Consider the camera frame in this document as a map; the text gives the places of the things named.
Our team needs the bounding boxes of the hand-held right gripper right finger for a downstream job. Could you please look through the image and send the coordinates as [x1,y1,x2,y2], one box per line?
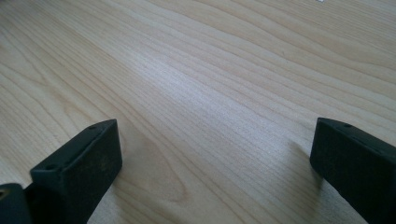
[309,117,396,224]

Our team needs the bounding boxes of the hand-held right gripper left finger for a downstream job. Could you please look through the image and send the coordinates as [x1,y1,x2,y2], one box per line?
[24,119,123,224]

